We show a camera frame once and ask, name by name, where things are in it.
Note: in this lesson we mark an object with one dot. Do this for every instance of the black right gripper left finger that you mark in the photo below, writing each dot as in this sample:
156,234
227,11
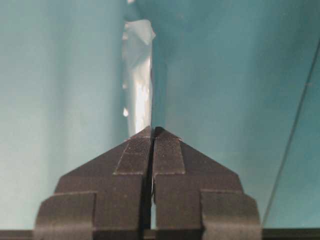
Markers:
107,198

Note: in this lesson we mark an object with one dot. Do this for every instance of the silver zip bag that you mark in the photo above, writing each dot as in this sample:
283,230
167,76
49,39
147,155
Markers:
137,48

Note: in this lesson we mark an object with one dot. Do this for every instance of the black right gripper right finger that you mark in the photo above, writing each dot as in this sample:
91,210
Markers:
197,198

